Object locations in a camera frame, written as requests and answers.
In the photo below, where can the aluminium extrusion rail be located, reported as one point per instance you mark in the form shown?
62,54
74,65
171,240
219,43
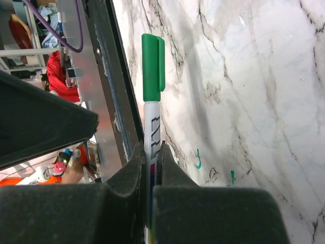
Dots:
24,52

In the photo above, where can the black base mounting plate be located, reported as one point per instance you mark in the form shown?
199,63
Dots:
119,96

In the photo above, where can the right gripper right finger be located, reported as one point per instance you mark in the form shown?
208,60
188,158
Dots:
184,212

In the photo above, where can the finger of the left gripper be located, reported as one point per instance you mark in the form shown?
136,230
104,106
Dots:
35,122

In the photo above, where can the red cloth bundle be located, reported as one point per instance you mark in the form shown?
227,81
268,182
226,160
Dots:
57,80

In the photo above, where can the green whiteboard marker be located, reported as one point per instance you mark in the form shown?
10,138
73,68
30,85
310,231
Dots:
152,144

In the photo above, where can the green marker cap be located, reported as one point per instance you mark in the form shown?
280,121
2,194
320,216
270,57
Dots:
153,67

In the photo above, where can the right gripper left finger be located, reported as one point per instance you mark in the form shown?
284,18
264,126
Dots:
109,212

